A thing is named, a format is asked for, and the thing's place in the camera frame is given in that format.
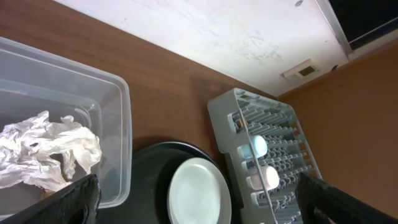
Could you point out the wall control panel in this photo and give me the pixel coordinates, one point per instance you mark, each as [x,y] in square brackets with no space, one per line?
[300,71]

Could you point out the grey dishwasher rack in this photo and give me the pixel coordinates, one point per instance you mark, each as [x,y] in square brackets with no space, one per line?
[288,152]

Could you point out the black round tray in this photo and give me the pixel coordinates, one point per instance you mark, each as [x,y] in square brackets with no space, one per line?
[152,170]

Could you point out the dark window frame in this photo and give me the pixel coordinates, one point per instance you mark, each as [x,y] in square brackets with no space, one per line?
[361,26]

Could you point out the pink plastic cup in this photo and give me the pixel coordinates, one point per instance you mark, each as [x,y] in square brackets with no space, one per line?
[269,176]

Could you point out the light blue plastic cup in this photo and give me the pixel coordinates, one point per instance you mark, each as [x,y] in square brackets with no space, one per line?
[258,148]

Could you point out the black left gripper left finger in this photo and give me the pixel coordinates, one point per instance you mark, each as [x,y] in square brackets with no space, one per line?
[77,203]

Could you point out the grey round plate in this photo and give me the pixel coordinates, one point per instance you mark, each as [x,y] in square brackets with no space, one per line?
[198,194]

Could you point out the white napkin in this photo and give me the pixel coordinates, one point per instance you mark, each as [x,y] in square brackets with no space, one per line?
[45,154]

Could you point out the clear plastic bin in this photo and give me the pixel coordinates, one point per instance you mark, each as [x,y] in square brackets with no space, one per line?
[33,81]

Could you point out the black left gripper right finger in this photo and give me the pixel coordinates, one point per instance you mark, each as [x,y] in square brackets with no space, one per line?
[320,202]

